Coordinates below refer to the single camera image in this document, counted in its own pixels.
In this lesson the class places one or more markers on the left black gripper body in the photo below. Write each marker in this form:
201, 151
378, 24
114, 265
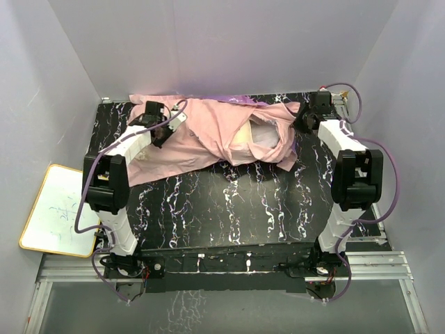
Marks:
165, 132

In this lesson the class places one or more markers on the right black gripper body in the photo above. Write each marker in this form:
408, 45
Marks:
301, 122

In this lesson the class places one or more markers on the cream pillow with bear print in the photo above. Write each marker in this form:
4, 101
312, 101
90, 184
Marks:
262, 134

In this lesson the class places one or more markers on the pink purple printed pillowcase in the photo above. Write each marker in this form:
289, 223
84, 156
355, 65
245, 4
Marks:
209, 135

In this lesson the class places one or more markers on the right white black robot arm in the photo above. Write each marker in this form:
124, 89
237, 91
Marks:
357, 176

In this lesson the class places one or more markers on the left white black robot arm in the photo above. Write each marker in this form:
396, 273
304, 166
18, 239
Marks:
106, 177

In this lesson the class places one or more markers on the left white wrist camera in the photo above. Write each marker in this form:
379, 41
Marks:
175, 119

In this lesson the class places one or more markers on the white board with yellow frame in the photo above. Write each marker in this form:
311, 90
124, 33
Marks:
50, 225

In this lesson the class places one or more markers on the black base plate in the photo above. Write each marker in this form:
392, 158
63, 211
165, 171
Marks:
235, 268

